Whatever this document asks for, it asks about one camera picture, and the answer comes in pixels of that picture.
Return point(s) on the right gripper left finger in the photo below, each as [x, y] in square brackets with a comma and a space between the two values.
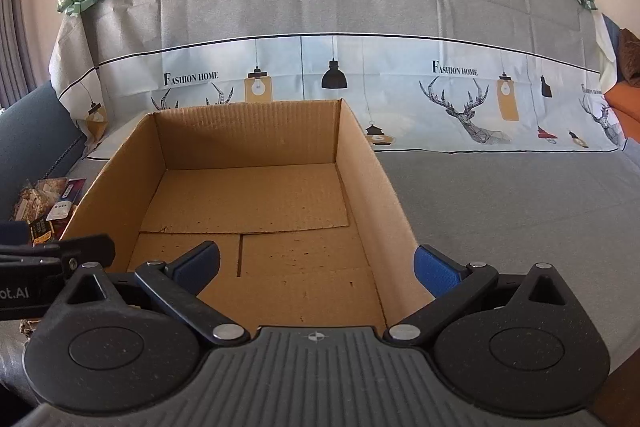
[174, 288]

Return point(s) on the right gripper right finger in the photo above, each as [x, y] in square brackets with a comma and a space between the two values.
[455, 288]

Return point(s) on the white purple snack bar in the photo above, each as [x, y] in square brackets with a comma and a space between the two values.
[70, 196]

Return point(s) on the clear puffed grain snack bag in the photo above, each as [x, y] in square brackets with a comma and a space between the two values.
[35, 200]

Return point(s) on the black cracker snack pack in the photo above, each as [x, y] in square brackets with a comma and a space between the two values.
[42, 231]

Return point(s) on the open cardboard box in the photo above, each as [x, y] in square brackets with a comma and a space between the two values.
[311, 231]

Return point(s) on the blue sofa armrest cushion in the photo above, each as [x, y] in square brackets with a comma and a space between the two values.
[39, 140]

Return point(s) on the deer print grey cloth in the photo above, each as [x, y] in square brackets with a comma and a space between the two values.
[445, 75]

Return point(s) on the orange cushion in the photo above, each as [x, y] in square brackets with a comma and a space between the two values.
[625, 100]

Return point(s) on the brown cushion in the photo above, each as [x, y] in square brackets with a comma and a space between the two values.
[629, 57]

